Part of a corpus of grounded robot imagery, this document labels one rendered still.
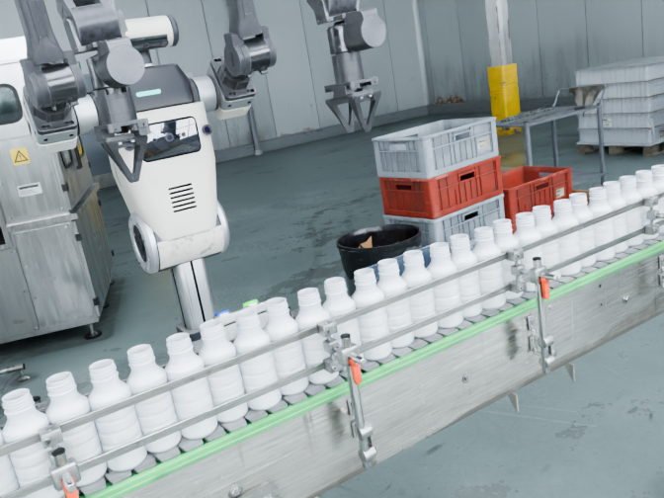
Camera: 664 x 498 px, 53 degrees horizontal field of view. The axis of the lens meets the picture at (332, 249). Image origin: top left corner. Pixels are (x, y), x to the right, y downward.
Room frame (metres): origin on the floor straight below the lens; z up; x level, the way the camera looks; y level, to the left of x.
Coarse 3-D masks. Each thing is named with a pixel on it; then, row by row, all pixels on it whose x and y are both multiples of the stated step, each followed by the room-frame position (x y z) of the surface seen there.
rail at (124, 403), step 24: (600, 216) 1.42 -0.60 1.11; (552, 240) 1.34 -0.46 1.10; (624, 240) 1.46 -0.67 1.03; (480, 264) 1.24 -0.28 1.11; (504, 288) 1.27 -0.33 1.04; (360, 312) 1.10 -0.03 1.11; (288, 336) 1.03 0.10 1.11; (384, 336) 1.12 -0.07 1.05; (240, 360) 0.98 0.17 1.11; (168, 384) 0.92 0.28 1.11; (120, 408) 0.88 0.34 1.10; (216, 408) 0.95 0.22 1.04; (168, 432) 0.91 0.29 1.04; (0, 456) 0.81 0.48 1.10; (96, 456) 0.86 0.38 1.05; (48, 480) 0.83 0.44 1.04
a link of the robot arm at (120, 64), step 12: (120, 12) 1.13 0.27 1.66; (72, 24) 1.08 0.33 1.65; (120, 24) 1.12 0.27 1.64; (72, 36) 1.08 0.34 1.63; (72, 48) 1.10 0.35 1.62; (84, 48) 1.08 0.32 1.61; (96, 48) 1.09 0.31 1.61; (108, 48) 1.03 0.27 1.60; (120, 48) 1.03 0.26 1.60; (132, 48) 1.04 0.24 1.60; (108, 60) 1.02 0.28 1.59; (120, 60) 1.03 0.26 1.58; (132, 60) 1.04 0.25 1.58; (108, 72) 1.02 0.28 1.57; (120, 72) 1.03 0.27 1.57; (132, 72) 1.04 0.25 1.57; (108, 84) 1.07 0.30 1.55; (120, 84) 1.04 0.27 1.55
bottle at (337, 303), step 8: (328, 280) 1.14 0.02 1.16; (336, 280) 1.14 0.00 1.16; (328, 288) 1.11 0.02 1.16; (336, 288) 1.11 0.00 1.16; (344, 288) 1.11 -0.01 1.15; (328, 296) 1.11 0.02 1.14; (336, 296) 1.10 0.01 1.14; (344, 296) 1.11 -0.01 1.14; (328, 304) 1.11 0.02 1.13; (336, 304) 1.10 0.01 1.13; (344, 304) 1.10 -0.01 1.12; (352, 304) 1.11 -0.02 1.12; (336, 312) 1.09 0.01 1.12; (344, 312) 1.09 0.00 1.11; (352, 320) 1.10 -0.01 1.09; (344, 328) 1.09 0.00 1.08; (352, 328) 1.10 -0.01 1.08; (336, 336) 1.10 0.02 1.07; (352, 336) 1.10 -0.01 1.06; (360, 336) 1.12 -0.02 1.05; (360, 344) 1.11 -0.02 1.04; (344, 368) 1.09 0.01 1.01
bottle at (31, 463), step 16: (16, 400) 0.84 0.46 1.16; (32, 400) 0.86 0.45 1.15; (16, 416) 0.84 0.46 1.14; (32, 416) 0.85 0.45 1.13; (16, 432) 0.83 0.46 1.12; (32, 432) 0.83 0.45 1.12; (32, 448) 0.83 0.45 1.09; (48, 448) 0.84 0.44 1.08; (16, 464) 0.83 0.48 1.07; (32, 464) 0.82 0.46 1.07; (48, 464) 0.84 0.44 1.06; (32, 480) 0.82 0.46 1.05; (32, 496) 0.82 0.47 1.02; (48, 496) 0.83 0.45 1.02
